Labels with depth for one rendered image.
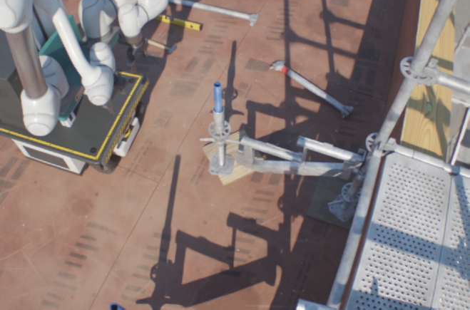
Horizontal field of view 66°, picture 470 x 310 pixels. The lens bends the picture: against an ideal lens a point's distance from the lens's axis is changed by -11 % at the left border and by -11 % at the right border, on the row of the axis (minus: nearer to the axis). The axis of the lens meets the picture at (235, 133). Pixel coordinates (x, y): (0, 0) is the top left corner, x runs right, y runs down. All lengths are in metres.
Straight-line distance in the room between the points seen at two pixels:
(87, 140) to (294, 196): 1.29
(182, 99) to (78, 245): 1.23
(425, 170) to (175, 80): 1.91
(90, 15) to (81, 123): 0.69
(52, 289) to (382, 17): 3.36
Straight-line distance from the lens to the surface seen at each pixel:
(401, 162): 1.84
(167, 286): 2.30
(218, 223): 2.39
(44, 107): 1.79
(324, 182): 2.54
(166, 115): 2.82
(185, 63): 3.12
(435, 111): 2.18
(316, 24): 3.52
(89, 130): 2.47
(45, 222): 2.65
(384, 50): 3.46
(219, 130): 2.17
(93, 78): 1.69
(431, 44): 1.41
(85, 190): 2.64
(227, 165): 2.53
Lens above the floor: 2.22
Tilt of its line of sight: 56 degrees down
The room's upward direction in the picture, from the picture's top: straight up
